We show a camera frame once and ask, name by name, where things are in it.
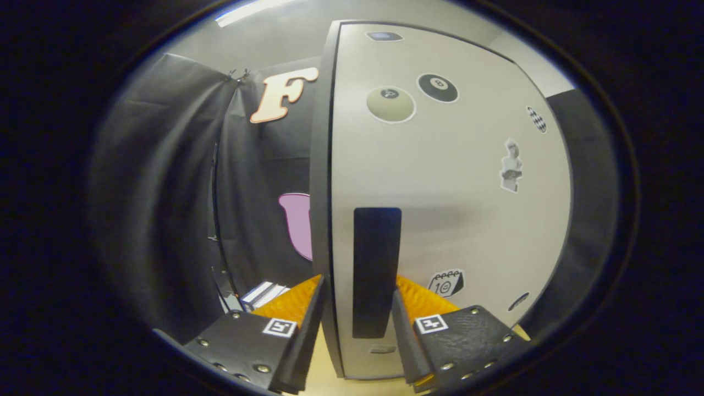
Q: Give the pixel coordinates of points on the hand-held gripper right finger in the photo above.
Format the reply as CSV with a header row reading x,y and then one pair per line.
x,y
406,341

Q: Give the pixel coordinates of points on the beige cabinet door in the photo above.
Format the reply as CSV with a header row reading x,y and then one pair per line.
x,y
467,220

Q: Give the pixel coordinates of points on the dark blue box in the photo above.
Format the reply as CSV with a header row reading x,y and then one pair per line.
x,y
247,300

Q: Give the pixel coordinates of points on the black backdrop cloth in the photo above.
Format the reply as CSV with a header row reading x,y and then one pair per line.
x,y
165,192

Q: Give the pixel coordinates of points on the dark grey cabinet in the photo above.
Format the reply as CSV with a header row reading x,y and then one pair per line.
x,y
319,165

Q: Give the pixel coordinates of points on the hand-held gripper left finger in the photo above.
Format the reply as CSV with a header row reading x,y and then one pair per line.
x,y
305,341

